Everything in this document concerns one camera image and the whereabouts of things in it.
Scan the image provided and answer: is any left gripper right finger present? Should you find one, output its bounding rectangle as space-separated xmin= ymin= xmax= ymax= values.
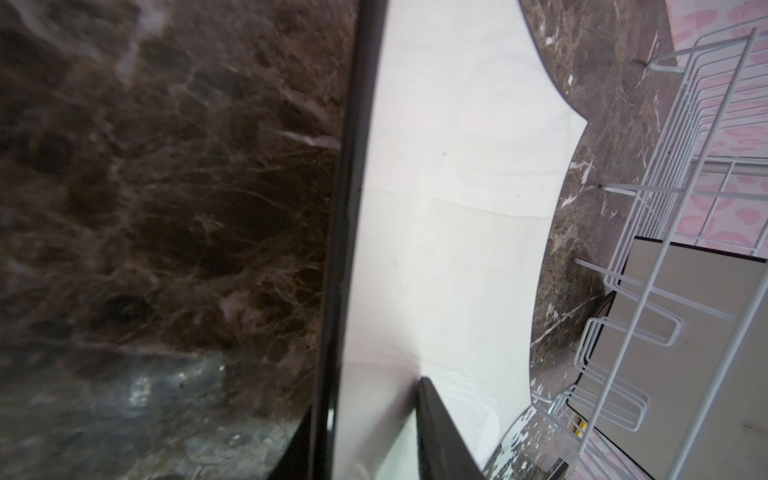
xmin=416 ymin=377 xmax=484 ymax=480

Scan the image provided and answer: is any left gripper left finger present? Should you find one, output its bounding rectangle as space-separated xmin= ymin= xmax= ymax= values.
xmin=268 ymin=406 xmax=312 ymax=480

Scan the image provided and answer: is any white square plate black rim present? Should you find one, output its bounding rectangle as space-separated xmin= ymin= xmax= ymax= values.
xmin=308 ymin=1 xmax=586 ymax=479

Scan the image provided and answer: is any white wire dish rack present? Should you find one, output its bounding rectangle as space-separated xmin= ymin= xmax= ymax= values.
xmin=533 ymin=6 xmax=767 ymax=479

